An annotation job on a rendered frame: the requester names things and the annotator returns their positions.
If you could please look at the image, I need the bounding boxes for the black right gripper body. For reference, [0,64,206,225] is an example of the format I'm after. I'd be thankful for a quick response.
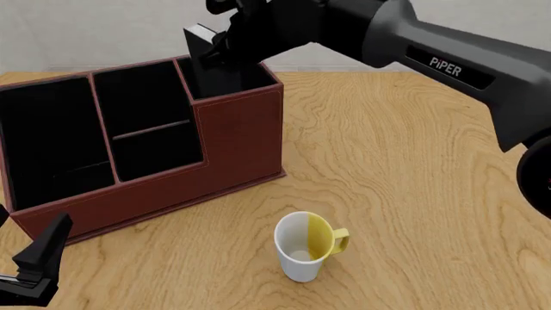
[222,0,277,65]

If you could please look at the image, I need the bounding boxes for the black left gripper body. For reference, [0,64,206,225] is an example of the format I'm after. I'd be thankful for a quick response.
[0,271,60,307]

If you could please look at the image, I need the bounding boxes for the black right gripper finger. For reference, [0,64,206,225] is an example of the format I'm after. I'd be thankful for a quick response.
[197,29,234,68]

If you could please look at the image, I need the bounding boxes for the black book with white pages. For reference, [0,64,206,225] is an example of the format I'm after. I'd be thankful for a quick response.
[183,23,230,98]

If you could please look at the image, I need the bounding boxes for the red-brown desk caddy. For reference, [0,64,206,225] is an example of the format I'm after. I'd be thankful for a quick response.
[0,54,288,246]

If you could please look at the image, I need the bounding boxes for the white and yellow mug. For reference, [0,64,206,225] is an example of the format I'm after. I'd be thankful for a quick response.
[273,210,350,284]

